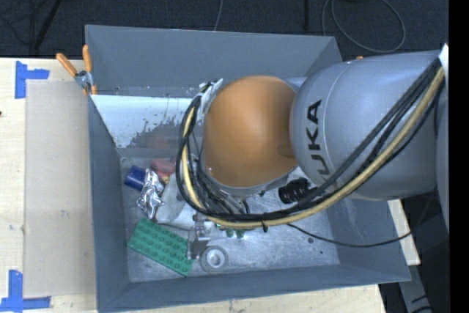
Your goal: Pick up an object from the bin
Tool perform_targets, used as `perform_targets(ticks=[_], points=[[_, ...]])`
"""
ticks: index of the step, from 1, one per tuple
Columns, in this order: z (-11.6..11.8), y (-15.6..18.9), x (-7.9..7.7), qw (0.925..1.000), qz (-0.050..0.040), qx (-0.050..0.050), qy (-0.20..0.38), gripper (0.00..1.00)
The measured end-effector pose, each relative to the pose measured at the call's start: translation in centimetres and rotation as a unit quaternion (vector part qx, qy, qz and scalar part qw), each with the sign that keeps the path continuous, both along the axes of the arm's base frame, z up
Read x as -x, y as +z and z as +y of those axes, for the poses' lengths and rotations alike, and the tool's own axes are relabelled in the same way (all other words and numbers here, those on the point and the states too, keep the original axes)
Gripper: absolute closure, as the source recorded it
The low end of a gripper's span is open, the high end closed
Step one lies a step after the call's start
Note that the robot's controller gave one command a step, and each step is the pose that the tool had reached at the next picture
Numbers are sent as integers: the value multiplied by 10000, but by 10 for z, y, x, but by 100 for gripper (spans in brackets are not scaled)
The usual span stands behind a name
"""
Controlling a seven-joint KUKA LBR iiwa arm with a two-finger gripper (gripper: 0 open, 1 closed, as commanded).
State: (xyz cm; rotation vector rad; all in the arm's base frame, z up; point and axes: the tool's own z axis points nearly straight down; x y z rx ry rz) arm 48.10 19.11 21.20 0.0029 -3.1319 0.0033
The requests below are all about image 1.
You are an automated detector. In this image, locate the red toy food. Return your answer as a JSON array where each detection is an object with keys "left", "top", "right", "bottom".
[{"left": 149, "top": 158, "right": 177, "bottom": 177}]

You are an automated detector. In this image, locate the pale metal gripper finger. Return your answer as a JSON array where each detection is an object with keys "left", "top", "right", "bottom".
[{"left": 185, "top": 223, "right": 213, "bottom": 262}]

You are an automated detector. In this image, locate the grey metal ring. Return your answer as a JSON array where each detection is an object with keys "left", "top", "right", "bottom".
[{"left": 200, "top": 245, "right": 229, "bottom": 273}]

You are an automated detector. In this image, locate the blue cup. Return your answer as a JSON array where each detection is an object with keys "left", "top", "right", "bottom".
[{"left": 124, "top": 164, "right": 148, "bottom": 191}]

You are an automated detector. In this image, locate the grey metal bin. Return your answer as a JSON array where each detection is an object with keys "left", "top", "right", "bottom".
[{"left": 84, "top": 24, "right": 413, "bottom": 313}]

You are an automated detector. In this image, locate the dark green flat block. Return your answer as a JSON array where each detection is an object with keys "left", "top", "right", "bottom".
[{"left": 126, "top": 218, "right": 195, "bottom": 278}]

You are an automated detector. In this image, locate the black cylinder on white bracket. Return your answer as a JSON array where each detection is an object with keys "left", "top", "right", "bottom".
[{"left": 277, "top": 172, "right": 313, "bottom": 205}]

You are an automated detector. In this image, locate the crumpled silver foil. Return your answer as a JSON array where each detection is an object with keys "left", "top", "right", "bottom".
[{"left": 136, "top": 169, "right": 166, "bottom": 221}]

